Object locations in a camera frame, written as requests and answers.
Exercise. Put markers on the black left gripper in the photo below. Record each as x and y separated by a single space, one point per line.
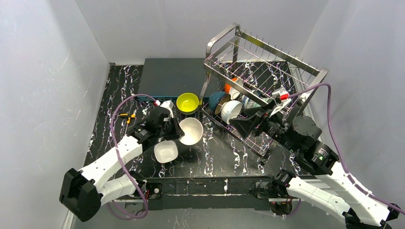
172 123

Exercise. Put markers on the blue white patterned bowl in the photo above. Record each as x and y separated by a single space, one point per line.
247 102

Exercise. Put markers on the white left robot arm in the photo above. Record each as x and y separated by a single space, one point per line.
85 190

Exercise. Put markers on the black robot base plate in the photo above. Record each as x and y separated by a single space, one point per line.
216 192

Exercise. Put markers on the orange white bowl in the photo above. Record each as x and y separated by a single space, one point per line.
232 91

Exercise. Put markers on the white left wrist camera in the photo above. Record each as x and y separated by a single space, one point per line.
169 104

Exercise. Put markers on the white round bowl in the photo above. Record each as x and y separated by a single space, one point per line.
230 110

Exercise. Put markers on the stainless steel dish rack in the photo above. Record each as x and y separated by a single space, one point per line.
263 67

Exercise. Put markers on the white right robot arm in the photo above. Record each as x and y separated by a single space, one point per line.
350 201

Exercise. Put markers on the dark teal network switch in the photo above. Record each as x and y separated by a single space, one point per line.
164 78

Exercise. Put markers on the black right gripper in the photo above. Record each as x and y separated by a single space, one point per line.
259 120

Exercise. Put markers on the orange black small tool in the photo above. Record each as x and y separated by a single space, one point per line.
127 116

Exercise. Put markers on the white square bowl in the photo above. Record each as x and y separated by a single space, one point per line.
166 151

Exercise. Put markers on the yellow bowl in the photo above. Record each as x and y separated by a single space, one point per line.
187 103

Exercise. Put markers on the beige floral bowl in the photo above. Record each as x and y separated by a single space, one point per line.
193 131

